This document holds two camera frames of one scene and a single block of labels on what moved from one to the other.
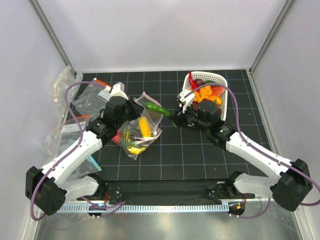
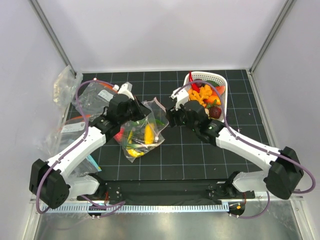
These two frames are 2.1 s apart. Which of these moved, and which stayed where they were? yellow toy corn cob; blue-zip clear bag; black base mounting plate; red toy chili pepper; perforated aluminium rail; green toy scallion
Moved: yellow toy corn cob; green toy scallion
Stayed: perforated aluminium rail; blue-zip clear bag; red toy chili pepper; black base mounting plate
